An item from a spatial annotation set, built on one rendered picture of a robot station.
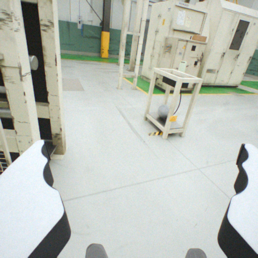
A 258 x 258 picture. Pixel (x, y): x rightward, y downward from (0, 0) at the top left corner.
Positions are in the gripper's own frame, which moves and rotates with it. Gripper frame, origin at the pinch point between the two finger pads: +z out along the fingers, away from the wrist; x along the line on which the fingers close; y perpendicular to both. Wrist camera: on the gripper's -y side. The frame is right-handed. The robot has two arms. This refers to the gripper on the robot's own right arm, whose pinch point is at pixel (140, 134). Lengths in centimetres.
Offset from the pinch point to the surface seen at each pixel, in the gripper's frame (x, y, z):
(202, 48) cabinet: 153, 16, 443
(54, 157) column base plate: -80, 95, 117
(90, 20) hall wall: -236, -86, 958
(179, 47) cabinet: 93, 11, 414
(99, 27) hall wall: -196, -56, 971
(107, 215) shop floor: -20, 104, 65
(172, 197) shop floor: 30, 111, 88
